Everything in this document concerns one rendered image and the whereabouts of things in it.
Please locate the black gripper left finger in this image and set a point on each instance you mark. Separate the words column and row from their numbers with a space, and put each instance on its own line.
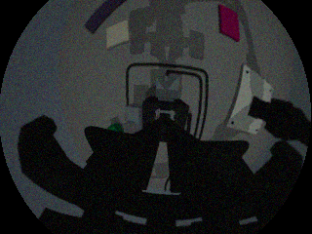
column 139, row 147

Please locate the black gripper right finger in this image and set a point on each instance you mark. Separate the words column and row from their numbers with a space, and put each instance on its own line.
column 186, row 153

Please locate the small green cube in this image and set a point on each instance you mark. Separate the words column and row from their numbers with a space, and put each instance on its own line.
column 115, row 127

